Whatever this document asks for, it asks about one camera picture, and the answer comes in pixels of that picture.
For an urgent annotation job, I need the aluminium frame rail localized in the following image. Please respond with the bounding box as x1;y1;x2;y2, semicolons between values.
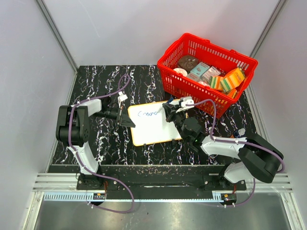
33;173;292;203

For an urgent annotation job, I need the yellow framed whiteboard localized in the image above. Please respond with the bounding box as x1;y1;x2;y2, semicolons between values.
128;101;181;147

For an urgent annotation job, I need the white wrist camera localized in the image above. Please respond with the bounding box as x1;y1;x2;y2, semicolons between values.
176;96;194;113
118;91;128;103

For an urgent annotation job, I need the orange sponge pack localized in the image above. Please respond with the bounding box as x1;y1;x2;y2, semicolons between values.
223;67;246;88

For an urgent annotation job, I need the pink white carton box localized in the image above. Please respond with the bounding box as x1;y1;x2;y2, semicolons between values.
201;67;221;82

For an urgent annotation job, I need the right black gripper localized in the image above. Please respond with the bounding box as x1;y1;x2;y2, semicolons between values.
164;103;188;141

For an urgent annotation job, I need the teal small carton box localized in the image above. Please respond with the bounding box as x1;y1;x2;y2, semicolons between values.
190;62;210;77

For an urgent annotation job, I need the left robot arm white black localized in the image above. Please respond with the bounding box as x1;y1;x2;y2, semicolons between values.
56;92;136;190

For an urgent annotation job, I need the brown chocolate muffin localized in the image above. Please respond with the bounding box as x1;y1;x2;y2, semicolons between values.
177;55;199;71

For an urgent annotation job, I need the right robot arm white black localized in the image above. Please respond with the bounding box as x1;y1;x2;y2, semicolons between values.
162;101;284;190

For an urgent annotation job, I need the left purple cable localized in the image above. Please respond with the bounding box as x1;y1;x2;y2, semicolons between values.
67;74;135;214

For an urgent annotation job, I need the red plastic shopping basket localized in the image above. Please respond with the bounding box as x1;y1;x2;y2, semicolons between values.
157;33;258;117

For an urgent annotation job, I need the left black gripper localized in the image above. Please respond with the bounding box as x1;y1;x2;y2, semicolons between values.
95;105;136;128

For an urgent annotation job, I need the yellow green sponge pack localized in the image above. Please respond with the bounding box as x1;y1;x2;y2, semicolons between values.
209;76;228;93

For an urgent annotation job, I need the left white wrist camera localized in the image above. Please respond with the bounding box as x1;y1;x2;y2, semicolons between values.
118;91;128;103

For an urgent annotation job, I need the blue capped whiteboard marker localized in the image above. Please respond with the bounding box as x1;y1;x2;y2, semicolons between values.
157;97;174;113

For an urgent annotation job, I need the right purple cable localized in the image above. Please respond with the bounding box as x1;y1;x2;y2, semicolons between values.
187;99;286;208

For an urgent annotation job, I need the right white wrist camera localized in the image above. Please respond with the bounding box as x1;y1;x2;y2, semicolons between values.
176;96;194;113

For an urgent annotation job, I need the purple cable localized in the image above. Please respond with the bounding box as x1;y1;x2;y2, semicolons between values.
67;74;135;214
187;99;286;208

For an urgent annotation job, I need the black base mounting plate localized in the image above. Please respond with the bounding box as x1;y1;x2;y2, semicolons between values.
71;164;248;192

